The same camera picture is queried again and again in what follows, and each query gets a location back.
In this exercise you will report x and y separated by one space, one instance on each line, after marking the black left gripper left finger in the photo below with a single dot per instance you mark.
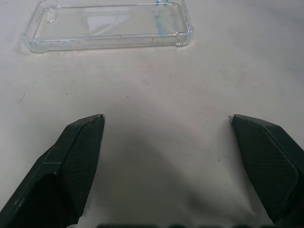
71 166

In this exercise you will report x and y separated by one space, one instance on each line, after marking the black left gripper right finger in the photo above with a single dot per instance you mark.
268 161

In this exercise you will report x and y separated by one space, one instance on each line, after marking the clear transparent phone case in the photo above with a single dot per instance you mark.
107 23

